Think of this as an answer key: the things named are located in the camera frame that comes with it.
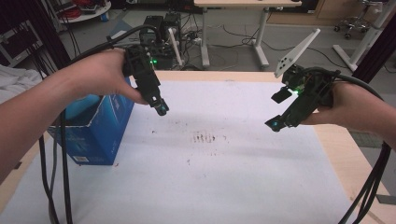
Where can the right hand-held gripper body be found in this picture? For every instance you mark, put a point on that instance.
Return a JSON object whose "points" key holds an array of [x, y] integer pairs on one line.
{"points": [[314, 87]]}

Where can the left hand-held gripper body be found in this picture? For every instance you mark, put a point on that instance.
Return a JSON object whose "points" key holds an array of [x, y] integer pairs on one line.
{"points": [[143, 73]]}

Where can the blue cardboard box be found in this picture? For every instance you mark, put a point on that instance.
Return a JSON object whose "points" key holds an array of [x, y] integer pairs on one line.
{"points": [[96, 137]]}

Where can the blue rounded plastic object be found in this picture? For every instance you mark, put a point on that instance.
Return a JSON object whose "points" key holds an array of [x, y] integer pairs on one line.
{"points": [[79, 107]]}

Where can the person's right hand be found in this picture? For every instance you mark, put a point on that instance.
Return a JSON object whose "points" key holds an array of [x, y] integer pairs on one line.
{"points": [[345, 105]]}

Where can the person's left hand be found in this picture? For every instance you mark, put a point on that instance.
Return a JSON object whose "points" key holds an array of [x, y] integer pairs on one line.
{"points": [[99, 74]]}

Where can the black computer equipment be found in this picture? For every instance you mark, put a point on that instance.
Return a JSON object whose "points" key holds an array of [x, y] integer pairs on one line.
{"points": [[162, 31]]}

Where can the dark curtain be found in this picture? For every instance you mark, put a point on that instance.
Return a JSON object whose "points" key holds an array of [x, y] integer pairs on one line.
{"points": [[378, 53], [46, 34]]}

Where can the office chair base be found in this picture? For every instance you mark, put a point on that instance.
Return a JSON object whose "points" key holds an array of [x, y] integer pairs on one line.
{"points": [[353, 23]]}

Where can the round white table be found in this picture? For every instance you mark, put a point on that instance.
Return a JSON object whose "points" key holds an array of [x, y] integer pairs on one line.
{"points": [[90, 12]]}

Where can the white paper sheet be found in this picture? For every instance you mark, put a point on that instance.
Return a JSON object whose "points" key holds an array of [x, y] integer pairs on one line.
{"points": [[202, 180]]}

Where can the white-legged wooden desk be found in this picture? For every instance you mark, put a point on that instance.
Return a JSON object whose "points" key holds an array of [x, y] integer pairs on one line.
{"points": [[246, 3]]}

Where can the crumpled white cloth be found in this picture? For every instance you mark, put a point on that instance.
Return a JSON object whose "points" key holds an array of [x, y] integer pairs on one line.
{"points": [[15, 82]]}

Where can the black equipment case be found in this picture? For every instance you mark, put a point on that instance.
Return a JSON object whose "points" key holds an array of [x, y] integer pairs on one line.
{"points": [[17, 45]]}

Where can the white desk leg frame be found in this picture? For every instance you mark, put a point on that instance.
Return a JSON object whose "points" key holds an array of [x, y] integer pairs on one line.
{"points": [[367, 40]]}

